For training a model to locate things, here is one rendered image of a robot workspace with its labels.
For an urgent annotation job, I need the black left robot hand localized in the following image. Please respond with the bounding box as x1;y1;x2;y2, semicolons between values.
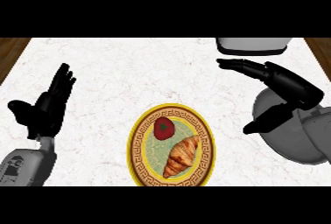
6;62;78;141

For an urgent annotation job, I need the yellow rimmed patterned plate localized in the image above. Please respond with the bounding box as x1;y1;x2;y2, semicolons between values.
127;102;217;187

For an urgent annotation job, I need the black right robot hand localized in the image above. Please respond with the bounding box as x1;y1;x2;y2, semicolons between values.
216;58;327;136

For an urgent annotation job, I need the red tomato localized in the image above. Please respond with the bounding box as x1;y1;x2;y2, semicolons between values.
152;116;177;141

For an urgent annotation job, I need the golden brown croissant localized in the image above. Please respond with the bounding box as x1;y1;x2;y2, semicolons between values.
161;134;203;179

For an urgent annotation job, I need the grey pan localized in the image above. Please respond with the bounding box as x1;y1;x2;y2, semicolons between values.
214;38;294;57

